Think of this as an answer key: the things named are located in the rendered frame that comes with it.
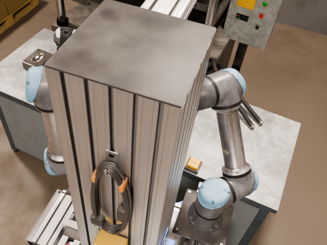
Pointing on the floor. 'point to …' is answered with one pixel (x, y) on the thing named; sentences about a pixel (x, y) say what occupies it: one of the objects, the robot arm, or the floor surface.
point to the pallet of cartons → (9, 8)
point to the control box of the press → (250, 25)
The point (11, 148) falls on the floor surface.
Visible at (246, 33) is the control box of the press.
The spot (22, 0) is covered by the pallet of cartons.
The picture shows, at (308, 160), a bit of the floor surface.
